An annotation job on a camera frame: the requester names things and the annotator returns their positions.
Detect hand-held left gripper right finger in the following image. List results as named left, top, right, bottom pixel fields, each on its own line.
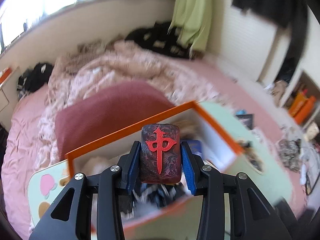
left=180, top=141, right=293, bottom=240

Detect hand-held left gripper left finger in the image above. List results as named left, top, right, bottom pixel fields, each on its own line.
left=29, top=141, right=141, bottom=240

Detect dark red block red symbol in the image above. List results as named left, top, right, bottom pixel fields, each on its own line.
left=141, top=124, right=182, bottom=183

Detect orange cardboard box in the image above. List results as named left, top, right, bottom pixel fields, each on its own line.
left=65, top=100, right=244, bottom=233

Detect green cartoon print desktop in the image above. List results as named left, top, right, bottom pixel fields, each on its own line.
left=28, top=101, right=304, bottom=240

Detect maroon pillow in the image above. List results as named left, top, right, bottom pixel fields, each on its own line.
left=54, top=82, right=175, bottom=160

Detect patterned dark cloth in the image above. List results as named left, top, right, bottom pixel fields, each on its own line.
left=277, top=140, right=300, bottom=170

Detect pink bed sheet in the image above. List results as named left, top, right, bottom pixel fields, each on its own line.
left=0, top=55, right=320, bottom=240

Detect beige knitted cloth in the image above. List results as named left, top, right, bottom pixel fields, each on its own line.
left=75, top=39, right=115, bottom=55

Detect orange bottle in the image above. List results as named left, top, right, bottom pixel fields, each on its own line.
left=295, top=95, right=316, bottom=122
left=289, top=92, right=307, bottom=115

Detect black striped clothes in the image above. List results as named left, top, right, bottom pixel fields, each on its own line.
left=17, top=62, right=54, bottom=97

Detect black clothes pile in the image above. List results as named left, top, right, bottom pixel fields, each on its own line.
left=125, top=21, right=198, bottom=59

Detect white louvered closet door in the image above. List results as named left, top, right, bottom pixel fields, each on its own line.
left=220, top=5, right=278, bottom=80

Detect white shelf unit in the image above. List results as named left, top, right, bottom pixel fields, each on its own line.
left=275, top=69, right=320, bottom=130

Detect light green curtain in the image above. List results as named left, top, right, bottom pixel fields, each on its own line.
left=170, top=0, right=213, bottom=53

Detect small orange box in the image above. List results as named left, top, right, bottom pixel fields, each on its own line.
left=0, top=67, right=12, bottom=84

